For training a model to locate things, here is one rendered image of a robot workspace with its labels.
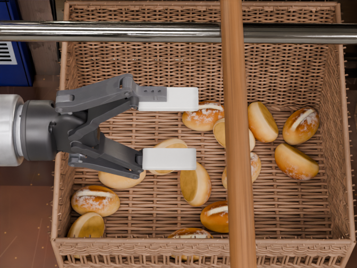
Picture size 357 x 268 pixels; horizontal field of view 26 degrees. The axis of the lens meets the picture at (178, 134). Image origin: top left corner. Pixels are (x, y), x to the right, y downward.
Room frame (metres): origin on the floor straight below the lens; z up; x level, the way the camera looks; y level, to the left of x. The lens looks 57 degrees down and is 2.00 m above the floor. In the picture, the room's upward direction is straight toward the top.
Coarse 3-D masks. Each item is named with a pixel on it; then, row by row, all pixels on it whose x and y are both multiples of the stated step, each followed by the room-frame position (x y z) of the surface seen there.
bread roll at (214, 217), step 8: (224, 200) 0.72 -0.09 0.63; (208, 208) 0.70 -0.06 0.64; (216, 208) 0.70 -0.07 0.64; (224, 208) 0.70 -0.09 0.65; (200, 216) 0.70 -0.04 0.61; (208, 216) 0.69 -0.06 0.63; (216, 216) 0.68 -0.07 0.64; (224, 216) 0.68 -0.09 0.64; (208, 224) 0.68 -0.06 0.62; (216, 224) 0.67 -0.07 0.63; (224, 224) 0.67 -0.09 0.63; (224, 232) 0.67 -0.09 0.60
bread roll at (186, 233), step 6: (186, 228) 0.66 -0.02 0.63; (192, 228) 0.66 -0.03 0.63; (174, 234) 0.65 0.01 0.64; (180, 234) 0.64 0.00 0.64; (186, 234) 0.64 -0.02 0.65; (192, 234) 0.64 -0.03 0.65; (198, 234) 0.64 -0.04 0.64; (204, 234) 0.64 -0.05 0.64; (210, 234) 0.65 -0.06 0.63; (186, 258) 0.61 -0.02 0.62; (198, 258) 0.61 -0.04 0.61
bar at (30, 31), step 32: (0, 32) 0.70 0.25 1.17; (32, 32) 0.70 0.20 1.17; (64, 32) 0.70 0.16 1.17; (96, 32) 0.70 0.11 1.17; (128, 32) 0.70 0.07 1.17; (160, 32) 0.70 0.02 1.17; (192, 32) 0.70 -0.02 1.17; (256, 32) 0.70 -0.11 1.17; (288, 32) 0.70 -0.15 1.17; (320, 32) 0.70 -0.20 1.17; (352, 32) 0.70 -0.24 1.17
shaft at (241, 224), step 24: (240, 0) 0.74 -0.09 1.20; (240, 24) 0.69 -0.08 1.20; (240, 48) 0.65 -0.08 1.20; (240, 72) 0.61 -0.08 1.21; (240, 96) 0.57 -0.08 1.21; (240, 120) 0.53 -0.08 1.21; (240, 144) 0.50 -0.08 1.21; (240, 168) 0.46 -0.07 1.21; (240, 192) 0.43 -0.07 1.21; (240, 216) 0.40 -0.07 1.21; (240, 240) 0.37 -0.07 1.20; (240, 264) 0.34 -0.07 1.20
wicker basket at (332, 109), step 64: (128, 0) 1.06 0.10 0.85; (64, 64) 0.92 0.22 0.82; (192, 64) 1.01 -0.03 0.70; (256, 64) 1.01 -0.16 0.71; (320, 64) 1.01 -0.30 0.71; (128, 128) 0.92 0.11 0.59; (320, 128) 0.92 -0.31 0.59; (64, 192) 0.71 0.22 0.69; (128, 192) 0.76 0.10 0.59; (256, 192) 0.76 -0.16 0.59; (320, 192) 0.77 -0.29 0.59; (64, 256) 0.61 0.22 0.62; (128, 256) 0.59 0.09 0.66; (192, 256) 0.59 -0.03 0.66; (256, 256) 0.62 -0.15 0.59; (320, 256) 0.58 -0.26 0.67
